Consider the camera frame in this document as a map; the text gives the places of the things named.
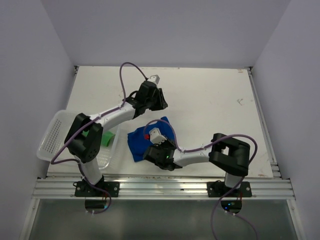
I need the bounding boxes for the aluminium mounting rail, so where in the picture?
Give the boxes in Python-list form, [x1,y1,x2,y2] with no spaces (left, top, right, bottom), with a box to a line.
[32,176,295,200]

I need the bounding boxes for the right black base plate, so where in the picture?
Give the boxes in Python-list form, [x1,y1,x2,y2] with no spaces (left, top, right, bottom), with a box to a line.
[206,180,253,198]

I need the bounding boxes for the green microfiber towel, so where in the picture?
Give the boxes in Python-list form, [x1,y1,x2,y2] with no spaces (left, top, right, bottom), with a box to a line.
[81,131,115,147]

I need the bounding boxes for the blue microfiber towel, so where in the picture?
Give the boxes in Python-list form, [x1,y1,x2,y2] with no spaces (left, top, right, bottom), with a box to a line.
[127,121,175,163]

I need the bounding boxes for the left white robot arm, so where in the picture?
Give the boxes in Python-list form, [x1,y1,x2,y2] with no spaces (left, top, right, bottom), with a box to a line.
[64,78,168,197]

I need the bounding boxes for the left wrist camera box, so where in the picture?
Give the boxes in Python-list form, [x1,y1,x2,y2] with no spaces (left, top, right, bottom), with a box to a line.
[147,74,160,85]

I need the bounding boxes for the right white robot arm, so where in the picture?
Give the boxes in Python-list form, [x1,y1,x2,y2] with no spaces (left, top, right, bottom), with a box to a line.
[143,130,251,197]

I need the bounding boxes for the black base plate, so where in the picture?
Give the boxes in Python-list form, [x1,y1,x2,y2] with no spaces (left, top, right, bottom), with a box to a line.
[206,180,253,198]
[72,180,120,198]

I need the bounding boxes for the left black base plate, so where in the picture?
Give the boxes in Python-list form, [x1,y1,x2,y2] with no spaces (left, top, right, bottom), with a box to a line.
[72,180,120,198]

